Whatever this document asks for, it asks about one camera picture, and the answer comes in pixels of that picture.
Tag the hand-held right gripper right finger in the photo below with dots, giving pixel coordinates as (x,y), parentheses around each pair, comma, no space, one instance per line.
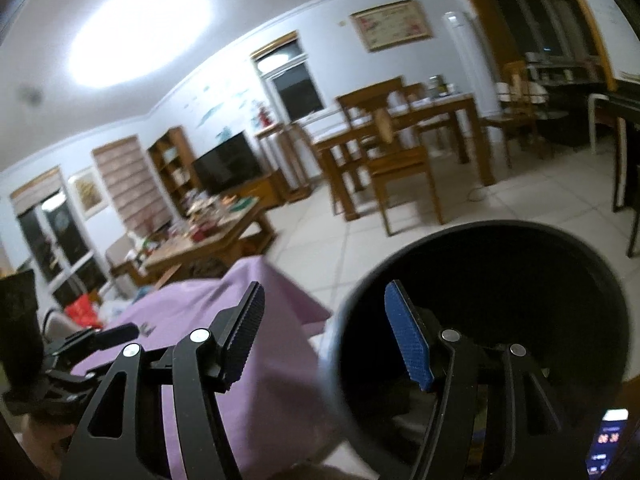
(407,330)

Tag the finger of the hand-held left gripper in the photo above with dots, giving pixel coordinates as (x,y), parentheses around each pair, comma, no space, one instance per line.
(120,336)
(100,371)

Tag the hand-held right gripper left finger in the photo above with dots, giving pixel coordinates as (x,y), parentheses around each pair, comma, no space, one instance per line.
(245,330)

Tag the black round trash bin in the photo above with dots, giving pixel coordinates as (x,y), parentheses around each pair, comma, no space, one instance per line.
(525,285)

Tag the person's left forearm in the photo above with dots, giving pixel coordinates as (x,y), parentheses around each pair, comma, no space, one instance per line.
(47,425)

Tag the red bag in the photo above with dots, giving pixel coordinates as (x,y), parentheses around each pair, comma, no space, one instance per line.
(82,310)

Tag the purple cloth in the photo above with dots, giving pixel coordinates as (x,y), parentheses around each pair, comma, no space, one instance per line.
(280,360)

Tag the beige sofa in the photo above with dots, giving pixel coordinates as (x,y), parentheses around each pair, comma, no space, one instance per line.
(122,255)

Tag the cluttered wooden coffee table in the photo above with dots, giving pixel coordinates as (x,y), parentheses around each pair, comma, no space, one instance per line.
(215,240)

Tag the wooden television cabinet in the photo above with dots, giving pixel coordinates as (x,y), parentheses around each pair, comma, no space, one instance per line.
(260,190)

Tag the striped window blind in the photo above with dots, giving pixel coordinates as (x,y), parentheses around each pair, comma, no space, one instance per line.
(130,185)

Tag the black television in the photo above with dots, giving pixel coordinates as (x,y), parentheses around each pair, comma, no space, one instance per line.
(227,162)

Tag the wooden dining chair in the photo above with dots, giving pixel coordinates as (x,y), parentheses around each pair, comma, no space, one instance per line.
(400,160)
(420,92)

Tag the wooden bookshelf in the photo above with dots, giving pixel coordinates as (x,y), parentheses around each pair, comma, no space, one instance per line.
(170,160)

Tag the tall wooden side stand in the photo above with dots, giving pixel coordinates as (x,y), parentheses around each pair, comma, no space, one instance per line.
(280,132)

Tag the red flower ornament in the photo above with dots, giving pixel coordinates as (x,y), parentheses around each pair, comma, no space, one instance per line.
(262,115)

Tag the smartphone with lit screen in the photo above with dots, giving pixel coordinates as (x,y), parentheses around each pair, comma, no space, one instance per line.
(607,440)

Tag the wooden dining table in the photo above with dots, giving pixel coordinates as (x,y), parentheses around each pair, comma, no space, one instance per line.
(450,105)

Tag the wooden chair with cushion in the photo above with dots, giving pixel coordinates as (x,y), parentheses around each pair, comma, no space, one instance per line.
(515,120)

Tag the glass jar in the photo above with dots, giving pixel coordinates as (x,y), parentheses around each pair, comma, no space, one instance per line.
(437,86)

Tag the wooden framed interior window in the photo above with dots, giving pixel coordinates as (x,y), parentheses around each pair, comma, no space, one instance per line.
(295,85)

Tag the dark low cabinet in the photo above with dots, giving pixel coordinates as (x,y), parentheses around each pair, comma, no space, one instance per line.
(565,110)

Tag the white standing air conditioner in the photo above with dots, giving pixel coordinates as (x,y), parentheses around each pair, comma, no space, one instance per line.
(467,60)

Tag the round ceiling light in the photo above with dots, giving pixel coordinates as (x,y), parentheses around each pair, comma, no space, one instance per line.
(142,30)

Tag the balcony window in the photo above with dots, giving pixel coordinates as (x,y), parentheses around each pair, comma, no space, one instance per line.
(540,20)

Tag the small framed wall painting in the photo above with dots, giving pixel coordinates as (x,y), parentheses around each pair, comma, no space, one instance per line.
(89,192)

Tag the wooden framed wall picture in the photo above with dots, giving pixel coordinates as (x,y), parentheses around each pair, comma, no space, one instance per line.
(391,26)

